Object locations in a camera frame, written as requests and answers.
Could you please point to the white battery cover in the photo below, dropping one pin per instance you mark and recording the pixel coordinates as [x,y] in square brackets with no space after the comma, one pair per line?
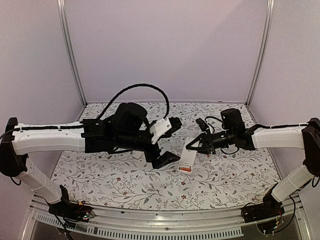
[137,155]

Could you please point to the white remote control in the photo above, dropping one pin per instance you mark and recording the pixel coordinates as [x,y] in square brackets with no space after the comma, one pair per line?
[187,158]

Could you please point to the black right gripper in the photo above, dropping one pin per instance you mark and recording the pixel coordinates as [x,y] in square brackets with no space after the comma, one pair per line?
[208,142]

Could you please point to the front aluminium rail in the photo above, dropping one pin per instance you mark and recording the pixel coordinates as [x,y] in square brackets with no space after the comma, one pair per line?
[111,223]

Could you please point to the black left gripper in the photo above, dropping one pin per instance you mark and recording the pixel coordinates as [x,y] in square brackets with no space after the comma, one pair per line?
[163,160]

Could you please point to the aluminium frame post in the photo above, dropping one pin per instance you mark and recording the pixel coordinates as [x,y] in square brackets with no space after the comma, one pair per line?
[61,5]
[262,51]

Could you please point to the right aluminium frame post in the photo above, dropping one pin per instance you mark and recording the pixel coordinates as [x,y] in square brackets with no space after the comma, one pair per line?
[262,51]

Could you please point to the left aluminium frame post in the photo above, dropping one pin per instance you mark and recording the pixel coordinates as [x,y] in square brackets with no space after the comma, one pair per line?
[61,5]

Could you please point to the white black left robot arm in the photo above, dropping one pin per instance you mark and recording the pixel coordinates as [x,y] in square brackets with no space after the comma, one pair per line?
[128,129]

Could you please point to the orange AA battery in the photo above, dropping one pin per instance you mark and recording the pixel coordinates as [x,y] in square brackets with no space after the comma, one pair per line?
[185,169]

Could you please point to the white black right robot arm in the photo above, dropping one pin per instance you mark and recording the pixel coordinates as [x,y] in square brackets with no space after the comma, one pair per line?
[305,136]

